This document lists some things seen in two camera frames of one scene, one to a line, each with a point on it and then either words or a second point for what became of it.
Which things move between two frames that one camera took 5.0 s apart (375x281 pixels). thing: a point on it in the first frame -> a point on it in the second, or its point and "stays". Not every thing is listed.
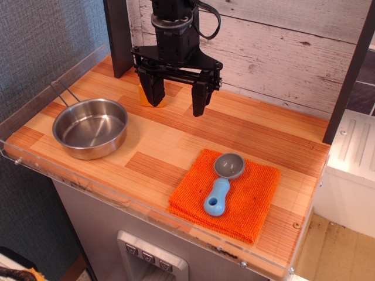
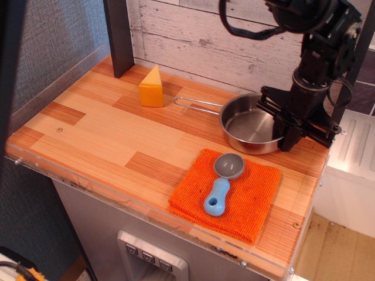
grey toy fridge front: (96, 223) stays
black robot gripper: (178, 54) -> (304, 105)
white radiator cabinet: (346, 194) stays
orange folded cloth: (248, 201) stays
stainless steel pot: (89, 129) -> (246, 127)
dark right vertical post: (341, 105) stays
